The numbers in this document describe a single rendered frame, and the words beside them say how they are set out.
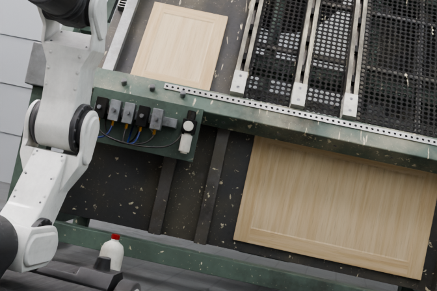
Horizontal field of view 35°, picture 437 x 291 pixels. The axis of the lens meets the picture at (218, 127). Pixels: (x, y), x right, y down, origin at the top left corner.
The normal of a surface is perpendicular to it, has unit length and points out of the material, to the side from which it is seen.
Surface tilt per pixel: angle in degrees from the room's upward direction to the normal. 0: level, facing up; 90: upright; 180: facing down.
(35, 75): 90
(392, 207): 90
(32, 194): 60
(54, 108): 86
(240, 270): 90
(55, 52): 100
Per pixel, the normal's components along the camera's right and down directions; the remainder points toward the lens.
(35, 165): -0.04, -0.56
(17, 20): -0.17, -0.08
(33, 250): 0.96, 0.20
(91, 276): 0.03, -0.75
